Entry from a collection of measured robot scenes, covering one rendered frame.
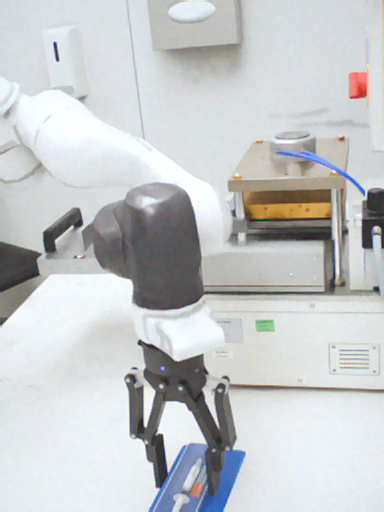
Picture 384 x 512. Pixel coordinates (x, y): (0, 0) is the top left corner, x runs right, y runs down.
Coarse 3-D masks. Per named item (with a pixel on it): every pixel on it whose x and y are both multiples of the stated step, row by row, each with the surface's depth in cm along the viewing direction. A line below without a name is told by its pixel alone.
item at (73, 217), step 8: (72, 208) 141; (64, 216) 136; (72, 216) 137; (80, 216) 141; (56, 224) 132; (64, 224) 134; (72, 224) 137; (80, 224) 142; (48, 232) 128; (56, 232) 130; (64, 232) 134; (48, 240) 129; (48, 248) 129
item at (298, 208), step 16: (256, 192) 121; (272, 192) 120; (288, 192) 119; (304, 192) 118; (320, 192) 117; (256, 208) 114; (272, 208) 114; (288, 208) 113; (304, 208) 113; (320, 208) 112; (256, 224) 115; (272, 224) 115; (288, 224) 114; (304, 224) 114; (320, 224) 113
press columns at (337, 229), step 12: (240, 192) 111; (336, 192) 107; (240, 204) 112; (336, 204) 108; (240, 216) 112; (336, 216) 109; (336, 228) 109; (348, 228) 135; (240, 240) 114; (336, 240) 110; (336, 252) 111; (336, 264) 112; (336, 276) 112
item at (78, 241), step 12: (72, 228) 141; (84, 228) 128; (60, 240) 135; (72, 240) 135; (84, 240) 128; (48, 252) 130; (60, 252) 129; (72, 252) 128; (84, 252) 128; (48, 264) 127; (60, 264) 126; (72, 264) 125; (84, 264) 125; (96, 264) 124
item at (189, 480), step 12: (192, 444) 104; (204, 444) 104; (192, 456) 101; (204, 456) 101; (180, 468) 99; (192, 468) 99; (204, 468) 98; (180, 480) 97; (192, 480) 96; (204, 480) 96; (168, 492) 94; (180, 492) 94; (192, 492) 94; (168, 504) 92; (180, 504) 92; (192, 504) 92
